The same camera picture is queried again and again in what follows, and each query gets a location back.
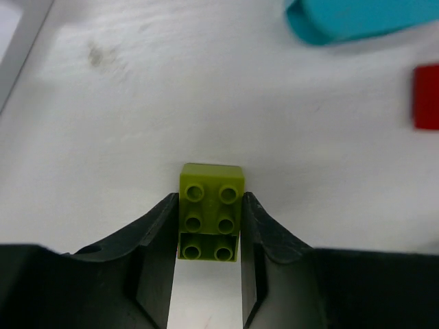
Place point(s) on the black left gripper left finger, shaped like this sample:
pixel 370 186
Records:
pixel 122 281

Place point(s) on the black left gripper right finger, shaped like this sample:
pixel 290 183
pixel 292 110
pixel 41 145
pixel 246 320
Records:
pixel 285 283

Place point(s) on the green lego brick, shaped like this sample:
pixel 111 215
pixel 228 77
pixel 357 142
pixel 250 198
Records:
pixel 210 203

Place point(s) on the red curved lego brick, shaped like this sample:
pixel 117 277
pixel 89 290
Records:
pixel 425 97

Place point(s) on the blue oval lego brick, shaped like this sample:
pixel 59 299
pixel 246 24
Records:
pixel 320 23

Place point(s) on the clear plastic divided tray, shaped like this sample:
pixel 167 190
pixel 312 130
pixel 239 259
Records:
pixel 21 22

